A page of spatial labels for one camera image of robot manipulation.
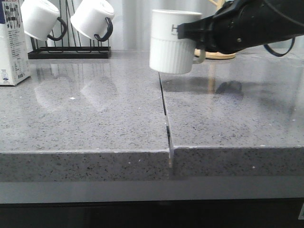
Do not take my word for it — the white blue milk carton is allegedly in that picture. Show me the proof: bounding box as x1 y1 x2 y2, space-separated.
0 0 30 86

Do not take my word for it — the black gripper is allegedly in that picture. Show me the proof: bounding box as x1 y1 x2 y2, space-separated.
177 0 304 54

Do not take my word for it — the black wire mug rack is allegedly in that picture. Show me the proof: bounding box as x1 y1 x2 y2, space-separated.
26 0 111 59

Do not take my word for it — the left white hanging mug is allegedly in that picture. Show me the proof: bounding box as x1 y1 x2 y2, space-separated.
20 0 67 41

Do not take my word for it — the wooden mug tree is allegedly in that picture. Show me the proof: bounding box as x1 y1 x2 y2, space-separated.
205 0 236 60

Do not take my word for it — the white HOME mug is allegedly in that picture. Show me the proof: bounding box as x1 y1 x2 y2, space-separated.
149 9 206 74

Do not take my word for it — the black cable loop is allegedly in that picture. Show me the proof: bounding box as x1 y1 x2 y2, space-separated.
263 37 296 57

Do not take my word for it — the right white hanging mug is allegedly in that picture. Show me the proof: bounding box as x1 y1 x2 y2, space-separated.
70 0 114 42

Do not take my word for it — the dark cabinet under counter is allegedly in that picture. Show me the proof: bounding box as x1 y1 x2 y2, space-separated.
0 198 304 228

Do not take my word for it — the white hanging mug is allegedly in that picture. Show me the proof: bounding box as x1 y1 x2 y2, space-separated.
70 0 114 42
20 0 67 41

